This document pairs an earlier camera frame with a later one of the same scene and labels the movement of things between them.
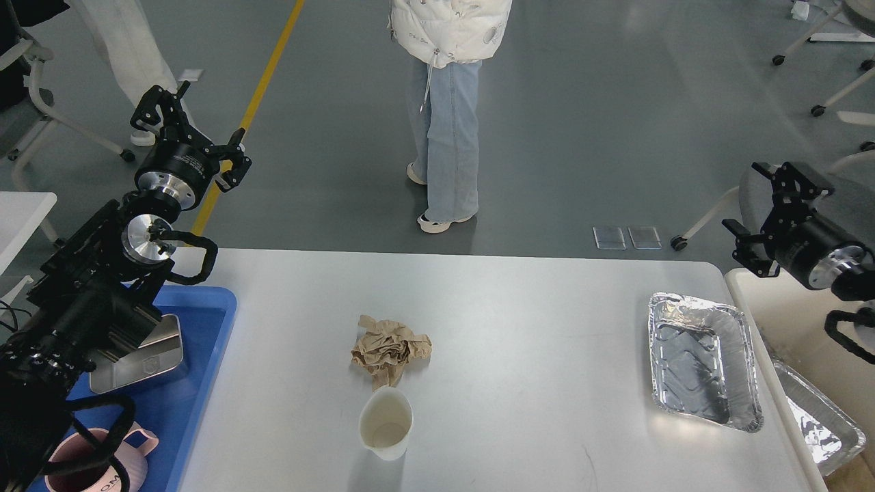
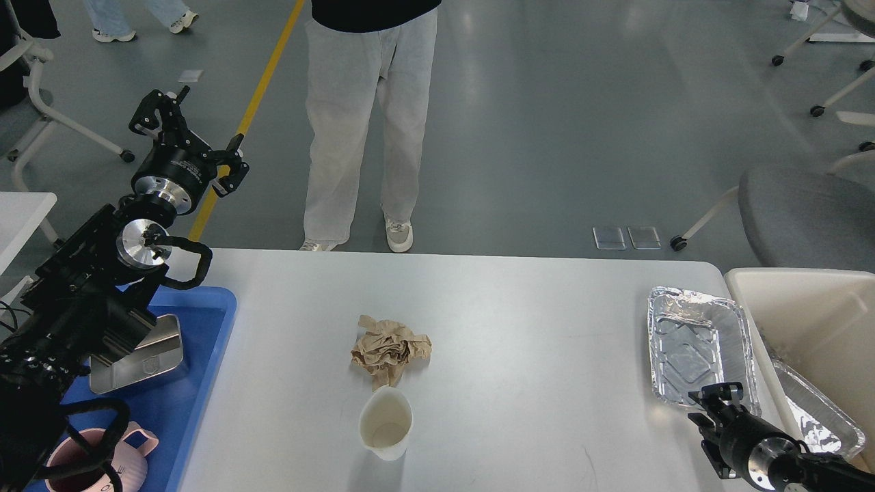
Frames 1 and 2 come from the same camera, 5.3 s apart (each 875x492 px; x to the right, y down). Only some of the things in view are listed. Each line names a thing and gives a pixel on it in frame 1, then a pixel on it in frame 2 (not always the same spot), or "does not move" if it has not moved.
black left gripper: (182, 161) does not move
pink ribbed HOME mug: (132, 461) does not move
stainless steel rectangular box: (163, 351) does not move
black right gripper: (812, 247) → (750, 443)
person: (125, 33) → (369, 65)
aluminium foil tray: (704, 362) does not move
